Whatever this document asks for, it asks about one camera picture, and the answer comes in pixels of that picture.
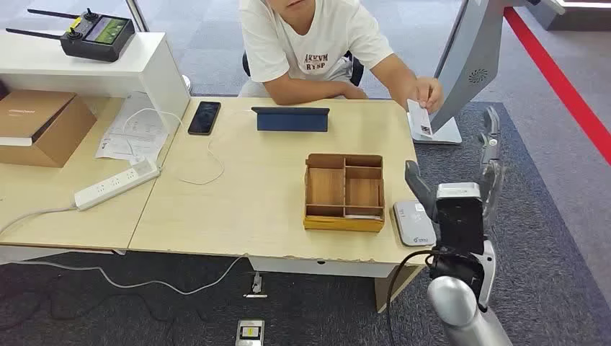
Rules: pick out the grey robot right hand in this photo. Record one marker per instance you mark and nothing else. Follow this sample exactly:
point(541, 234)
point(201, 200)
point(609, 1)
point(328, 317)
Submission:
point(490, 148)

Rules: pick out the person's right hand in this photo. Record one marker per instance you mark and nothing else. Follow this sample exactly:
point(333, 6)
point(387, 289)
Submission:
point(355, 93)

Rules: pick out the person's left hand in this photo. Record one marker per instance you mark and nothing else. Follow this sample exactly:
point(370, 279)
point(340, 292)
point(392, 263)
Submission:
point(429, 90)

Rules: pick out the white ID card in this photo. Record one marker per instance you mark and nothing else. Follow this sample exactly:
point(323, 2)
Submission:
point(420, 119)

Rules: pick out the wooden compartment organizer box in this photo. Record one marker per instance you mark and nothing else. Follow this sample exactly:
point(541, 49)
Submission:
point(327, 188)

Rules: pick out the person's left forearm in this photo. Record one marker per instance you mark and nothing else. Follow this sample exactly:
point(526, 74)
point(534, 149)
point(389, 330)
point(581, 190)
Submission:
point(396, 79)

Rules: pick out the person's right forearm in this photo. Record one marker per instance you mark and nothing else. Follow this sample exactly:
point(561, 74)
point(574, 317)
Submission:
point(305, 90)

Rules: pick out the person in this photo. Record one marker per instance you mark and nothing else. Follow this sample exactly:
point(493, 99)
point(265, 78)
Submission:
point(296, 43)

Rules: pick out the grey card reader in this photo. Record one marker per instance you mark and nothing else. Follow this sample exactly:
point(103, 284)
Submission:
point(414, 227)

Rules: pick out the white room key card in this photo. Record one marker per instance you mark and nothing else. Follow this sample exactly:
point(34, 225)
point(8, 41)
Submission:
point(362, 217)

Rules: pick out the black office chair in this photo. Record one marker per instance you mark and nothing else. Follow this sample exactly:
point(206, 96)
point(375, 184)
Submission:
point(357, 71)

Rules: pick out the silver kiosk monitor stand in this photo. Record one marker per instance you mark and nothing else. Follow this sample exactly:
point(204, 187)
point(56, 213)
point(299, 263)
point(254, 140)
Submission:
point(470, 57)

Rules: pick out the tablet in blue case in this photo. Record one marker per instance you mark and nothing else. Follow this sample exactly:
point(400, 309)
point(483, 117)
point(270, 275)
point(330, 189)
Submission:
point(291, 122)

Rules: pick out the black smartphone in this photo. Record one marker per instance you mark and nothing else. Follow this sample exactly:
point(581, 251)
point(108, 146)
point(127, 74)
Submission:
point(204, 118)

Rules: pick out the grey display platform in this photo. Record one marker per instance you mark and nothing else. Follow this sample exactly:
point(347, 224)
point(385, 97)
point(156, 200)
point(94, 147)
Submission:
point(582, 21)

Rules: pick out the wooden desk leg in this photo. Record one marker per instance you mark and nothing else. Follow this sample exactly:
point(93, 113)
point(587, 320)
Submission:
point(406, 281)

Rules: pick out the white pole base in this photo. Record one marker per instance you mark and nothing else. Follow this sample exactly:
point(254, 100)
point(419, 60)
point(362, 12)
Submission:
point(186, 83)

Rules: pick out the floor socket plate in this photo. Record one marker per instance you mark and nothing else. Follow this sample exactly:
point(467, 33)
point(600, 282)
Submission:
point(257, 284)

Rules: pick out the white charger plug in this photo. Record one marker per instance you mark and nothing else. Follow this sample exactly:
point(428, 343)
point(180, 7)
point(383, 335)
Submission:
point(143, 167)

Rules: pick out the metal pole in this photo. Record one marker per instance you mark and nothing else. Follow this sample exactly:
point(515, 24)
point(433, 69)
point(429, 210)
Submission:
point(137, 16)

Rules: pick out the white desk shelf riser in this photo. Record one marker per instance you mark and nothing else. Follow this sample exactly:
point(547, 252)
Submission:
point(119, 52)

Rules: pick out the printed paper sheets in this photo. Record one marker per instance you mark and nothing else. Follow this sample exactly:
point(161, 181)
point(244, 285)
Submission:
point(114, 143)

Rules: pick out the white power strip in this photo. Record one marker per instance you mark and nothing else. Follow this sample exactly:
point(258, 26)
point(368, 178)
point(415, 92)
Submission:
point(110, 187)

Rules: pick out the black remote controller with antennas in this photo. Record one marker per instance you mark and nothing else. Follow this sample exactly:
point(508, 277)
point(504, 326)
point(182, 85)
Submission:
point(95, 38)

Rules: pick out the brown cardboard box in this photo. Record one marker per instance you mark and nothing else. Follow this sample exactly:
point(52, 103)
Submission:
point(43, 124)

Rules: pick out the white flat book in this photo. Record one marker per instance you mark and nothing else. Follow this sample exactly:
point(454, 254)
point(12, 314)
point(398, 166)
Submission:
point(14, 141)

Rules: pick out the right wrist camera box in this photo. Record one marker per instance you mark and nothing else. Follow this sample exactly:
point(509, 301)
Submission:
point(460, 224)

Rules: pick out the white desk frame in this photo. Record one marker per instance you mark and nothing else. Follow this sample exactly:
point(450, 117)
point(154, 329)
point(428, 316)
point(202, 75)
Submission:
point(310, 267)
point(47, 253)

